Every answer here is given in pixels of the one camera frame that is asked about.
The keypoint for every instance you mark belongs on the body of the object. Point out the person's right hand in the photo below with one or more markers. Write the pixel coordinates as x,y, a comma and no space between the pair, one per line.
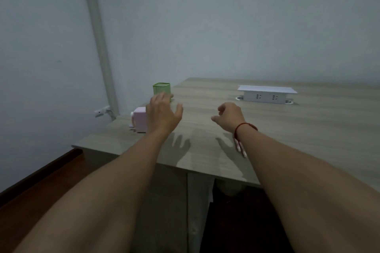
230,118

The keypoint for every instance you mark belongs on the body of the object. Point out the white desk socket box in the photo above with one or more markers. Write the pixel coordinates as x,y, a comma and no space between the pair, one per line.
264,94

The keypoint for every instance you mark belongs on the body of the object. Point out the white wall socket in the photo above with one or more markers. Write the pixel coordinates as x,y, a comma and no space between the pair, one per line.
101,111

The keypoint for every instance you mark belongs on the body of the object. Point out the purple pencil sharpener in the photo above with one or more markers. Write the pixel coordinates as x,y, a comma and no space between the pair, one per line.
139,119

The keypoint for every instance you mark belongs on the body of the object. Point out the wooden desk cabinet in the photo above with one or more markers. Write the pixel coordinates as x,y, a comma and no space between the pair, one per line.
178,208

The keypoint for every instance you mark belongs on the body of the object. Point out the pink lined trash bin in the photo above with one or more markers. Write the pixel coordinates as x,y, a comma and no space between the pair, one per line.
228,188

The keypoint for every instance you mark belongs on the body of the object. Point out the pink floral pencil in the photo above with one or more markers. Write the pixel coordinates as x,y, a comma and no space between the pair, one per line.
237,145
243,151

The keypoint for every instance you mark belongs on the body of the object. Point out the person's left hand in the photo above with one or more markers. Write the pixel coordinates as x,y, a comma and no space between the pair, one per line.
161,115

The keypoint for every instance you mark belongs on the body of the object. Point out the white wall pipe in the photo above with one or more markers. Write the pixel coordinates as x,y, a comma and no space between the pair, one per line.
99,33

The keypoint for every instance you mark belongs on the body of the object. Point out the green mesh pen holder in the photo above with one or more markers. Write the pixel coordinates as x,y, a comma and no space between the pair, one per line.
161,88

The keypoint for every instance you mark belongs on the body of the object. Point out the person's right forearm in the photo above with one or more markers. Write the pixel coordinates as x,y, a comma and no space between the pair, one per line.
311,196

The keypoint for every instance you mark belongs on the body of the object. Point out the person's left forearm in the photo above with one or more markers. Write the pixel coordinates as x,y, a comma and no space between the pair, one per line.
92,199

